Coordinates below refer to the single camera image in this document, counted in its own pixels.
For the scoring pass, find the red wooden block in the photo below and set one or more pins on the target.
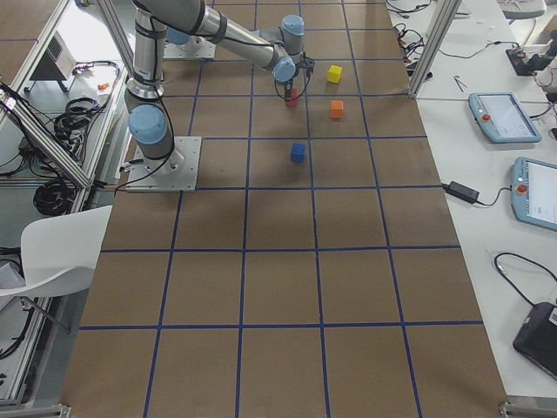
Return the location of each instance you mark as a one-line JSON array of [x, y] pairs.
[[294, 101]]

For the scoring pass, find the black power adapter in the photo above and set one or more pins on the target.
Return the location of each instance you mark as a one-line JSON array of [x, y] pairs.
[[461, 192]]

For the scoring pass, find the lower teach pendant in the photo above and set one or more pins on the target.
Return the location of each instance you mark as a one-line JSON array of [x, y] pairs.
[[534, 192]]

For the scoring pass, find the black laptop bag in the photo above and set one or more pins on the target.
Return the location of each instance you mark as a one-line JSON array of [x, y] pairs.
[[536, 339]]

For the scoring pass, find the teach pendant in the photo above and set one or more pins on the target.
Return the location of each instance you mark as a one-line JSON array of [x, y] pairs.
[[534, 192], [502, 119]]

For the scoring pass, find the aluminium frame post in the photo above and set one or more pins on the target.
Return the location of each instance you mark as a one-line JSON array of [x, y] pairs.
[[443, 16]]

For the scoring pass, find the white chair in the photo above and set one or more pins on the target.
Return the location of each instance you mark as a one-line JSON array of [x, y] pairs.
[[60, 254]]

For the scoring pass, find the yellow wooden block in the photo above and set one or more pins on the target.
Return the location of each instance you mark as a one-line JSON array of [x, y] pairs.
[[334, 74]]

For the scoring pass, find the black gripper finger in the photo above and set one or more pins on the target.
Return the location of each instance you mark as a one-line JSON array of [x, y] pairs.
[[287, 87]]

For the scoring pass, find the orange wooden block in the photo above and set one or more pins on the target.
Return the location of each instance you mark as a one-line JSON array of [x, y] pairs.
[[336, 109]]

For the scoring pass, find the grey electronics box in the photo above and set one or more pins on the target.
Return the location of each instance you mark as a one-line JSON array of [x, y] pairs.
[[56, 64]]

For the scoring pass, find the upper teach pendant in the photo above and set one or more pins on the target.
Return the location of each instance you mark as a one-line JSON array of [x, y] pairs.
[[502, 119]]

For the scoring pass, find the blue wooden block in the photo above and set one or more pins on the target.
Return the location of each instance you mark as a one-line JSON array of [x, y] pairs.
[[297, 154]]

